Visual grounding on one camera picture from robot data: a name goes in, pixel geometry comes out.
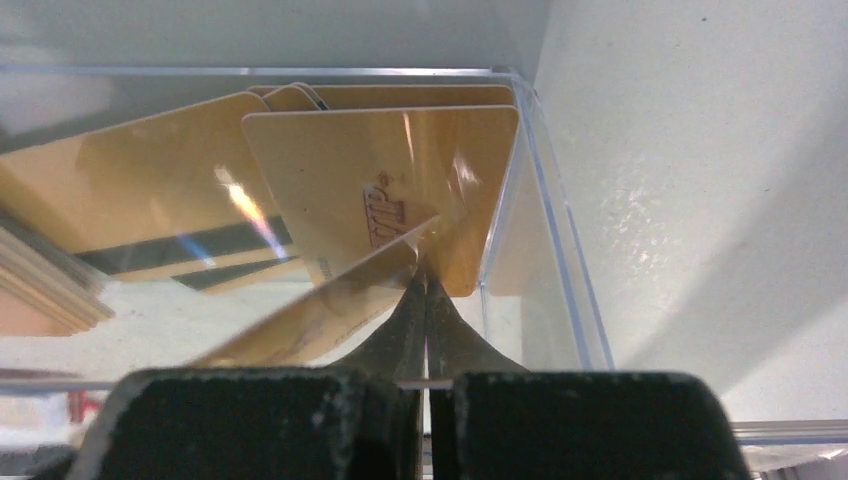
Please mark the orange credit card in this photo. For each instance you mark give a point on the orange credit card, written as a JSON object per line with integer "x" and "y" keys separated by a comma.
{"x": 320, "y": 320}
{"x": 45, "y": 292}
{"x": 347, "y": 182}
{"x": 177, "y": 195}

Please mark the red leather card holder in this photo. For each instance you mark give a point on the red leather card holder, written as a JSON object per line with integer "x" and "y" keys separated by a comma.
{"x": 48, "y": 400}

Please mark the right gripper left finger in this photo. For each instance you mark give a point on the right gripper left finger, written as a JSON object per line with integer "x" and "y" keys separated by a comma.
{"x": 349, "y": 420}

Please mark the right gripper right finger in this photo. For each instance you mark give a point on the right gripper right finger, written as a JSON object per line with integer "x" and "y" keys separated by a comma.
{"x": 499, "y": 420}

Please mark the aluminium front rail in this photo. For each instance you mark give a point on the aluminium front rail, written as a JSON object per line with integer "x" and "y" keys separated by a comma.
{"x": 804, "y": 432}

